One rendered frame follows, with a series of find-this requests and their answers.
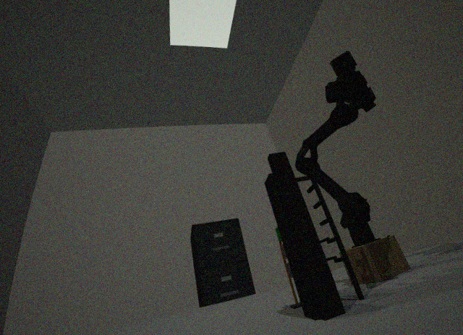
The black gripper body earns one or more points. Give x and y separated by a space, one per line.
359 98

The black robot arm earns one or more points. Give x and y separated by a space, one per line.
355 209

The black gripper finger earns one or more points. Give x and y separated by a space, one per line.
342 61
353 80

